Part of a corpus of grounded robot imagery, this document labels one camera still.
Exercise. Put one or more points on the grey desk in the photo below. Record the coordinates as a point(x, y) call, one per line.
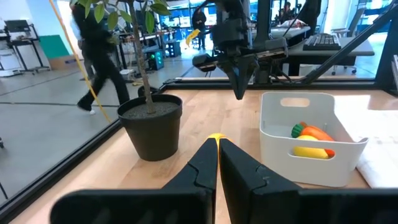
point(357, 48)

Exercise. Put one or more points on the black aluminium table frame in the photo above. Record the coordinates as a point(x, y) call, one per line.
point(261, 31)

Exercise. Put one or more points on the orange toy carrot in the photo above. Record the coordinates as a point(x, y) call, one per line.
point(315, 133)

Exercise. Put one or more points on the teal panel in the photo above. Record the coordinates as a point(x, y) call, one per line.
point(54, 46)

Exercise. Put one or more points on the black keyboard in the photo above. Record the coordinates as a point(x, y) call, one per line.
point(321, 42)

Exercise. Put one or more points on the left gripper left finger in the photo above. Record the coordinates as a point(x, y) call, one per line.
point(149, 205)

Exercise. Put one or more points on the black rolling equipment stand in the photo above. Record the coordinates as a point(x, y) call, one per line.
point(21, 40)

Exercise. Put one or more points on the yellow toy banana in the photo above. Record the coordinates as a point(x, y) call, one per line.
point(309, 152)

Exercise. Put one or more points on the white checked dish towel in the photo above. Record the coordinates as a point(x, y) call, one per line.
point(379, 149)

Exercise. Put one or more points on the brown cardboard box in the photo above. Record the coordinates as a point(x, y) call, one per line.
point(63, 63)

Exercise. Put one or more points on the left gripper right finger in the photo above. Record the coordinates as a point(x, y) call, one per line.
point(295, 207)

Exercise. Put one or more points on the green leafy plant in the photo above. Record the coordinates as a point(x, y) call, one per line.
point(141, 56)

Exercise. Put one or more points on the black plant pot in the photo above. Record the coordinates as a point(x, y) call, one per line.
point(152, 137)

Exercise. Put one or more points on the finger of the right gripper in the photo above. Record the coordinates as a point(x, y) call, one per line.
point(247, 71)
point(231, 71)

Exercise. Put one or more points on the person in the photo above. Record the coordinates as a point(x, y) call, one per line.
point(99, 46)
point(199, 25)
point(287, 11)

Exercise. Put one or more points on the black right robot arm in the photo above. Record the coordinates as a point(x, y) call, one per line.
point(231, 9)

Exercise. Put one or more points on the white office chair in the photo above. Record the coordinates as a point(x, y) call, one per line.
point(349, 37)

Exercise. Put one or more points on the white plastic storage bin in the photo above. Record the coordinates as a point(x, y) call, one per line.
point(298, 174)

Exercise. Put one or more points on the yellow tape tag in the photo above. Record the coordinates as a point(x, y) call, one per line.
point(192, 35)

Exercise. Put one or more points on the computer tower green lights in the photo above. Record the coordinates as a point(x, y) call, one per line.
point(155, 59)

